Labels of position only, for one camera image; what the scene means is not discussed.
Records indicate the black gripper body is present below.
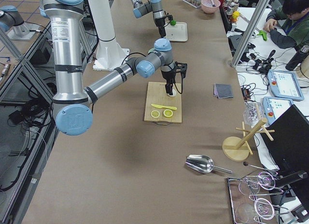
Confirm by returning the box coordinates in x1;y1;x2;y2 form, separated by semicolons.
154;17;166;28
161;70;176;84

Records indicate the white steamed bun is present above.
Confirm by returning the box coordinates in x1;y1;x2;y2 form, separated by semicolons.
167;89;177;98

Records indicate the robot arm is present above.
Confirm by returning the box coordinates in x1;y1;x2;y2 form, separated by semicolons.
131;0;173;38
40;0;177;136

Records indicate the pink ice bowl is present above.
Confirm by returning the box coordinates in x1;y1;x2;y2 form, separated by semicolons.
201;0;221;14

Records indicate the green lime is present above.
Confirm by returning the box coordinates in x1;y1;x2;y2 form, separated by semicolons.
170;20;176;26

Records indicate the beige rabbit tray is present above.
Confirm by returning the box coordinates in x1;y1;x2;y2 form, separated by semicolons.
165;22;188;42

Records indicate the yellow plastic knife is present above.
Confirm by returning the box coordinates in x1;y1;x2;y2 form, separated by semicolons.
151;103;177;111

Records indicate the bamboo cutting board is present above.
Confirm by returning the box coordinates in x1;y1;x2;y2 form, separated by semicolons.
143;82;182;124

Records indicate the thick lemon half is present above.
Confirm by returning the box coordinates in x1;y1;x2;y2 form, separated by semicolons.
163;109;173;118

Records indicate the thin lemon slice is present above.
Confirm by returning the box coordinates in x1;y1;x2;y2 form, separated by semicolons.
150;110;160;118

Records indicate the grey folded cloth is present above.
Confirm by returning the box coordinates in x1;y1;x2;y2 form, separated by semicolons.
213;84;233;98

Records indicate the tea bottle with label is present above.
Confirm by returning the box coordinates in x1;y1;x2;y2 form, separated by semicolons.
227;0;239;15

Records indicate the metal ice scoop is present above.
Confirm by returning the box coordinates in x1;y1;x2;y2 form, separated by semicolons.
185;154;233;174

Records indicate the wooden mug tree stand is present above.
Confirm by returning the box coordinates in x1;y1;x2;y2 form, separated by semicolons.
222;118;275;162

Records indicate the blue teach pendant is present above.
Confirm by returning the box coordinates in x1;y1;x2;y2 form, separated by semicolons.
267;70;304;101
262;97;294;125

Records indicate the seated person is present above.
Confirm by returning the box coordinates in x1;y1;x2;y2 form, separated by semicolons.
263;0;309;50

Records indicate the black monitor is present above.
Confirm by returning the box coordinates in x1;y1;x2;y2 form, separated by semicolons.
261;105;309;173

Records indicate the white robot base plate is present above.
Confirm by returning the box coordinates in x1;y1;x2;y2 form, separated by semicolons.
93;46;130;71

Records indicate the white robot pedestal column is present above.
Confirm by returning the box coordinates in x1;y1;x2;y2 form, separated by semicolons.
88;0;116;58

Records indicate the aluminium frame post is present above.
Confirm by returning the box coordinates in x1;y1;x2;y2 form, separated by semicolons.
230;0;270;68

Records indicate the wire glass rack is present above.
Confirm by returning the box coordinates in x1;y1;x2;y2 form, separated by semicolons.
227;171;290;224

